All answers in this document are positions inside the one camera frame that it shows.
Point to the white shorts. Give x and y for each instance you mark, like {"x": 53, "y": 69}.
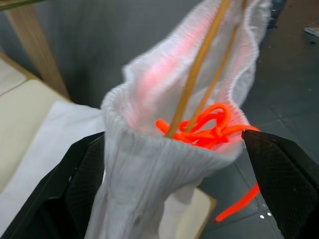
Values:
{"x": 149, "y": 174}

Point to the wooden clothes rack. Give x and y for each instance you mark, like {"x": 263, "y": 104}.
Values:
{"x": 32, "y": 37}

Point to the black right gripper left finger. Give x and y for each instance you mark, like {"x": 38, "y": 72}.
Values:
{"x": 49, "y": 194}

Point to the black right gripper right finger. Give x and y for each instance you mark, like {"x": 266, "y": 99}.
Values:
{"x": 286, "y": 179}

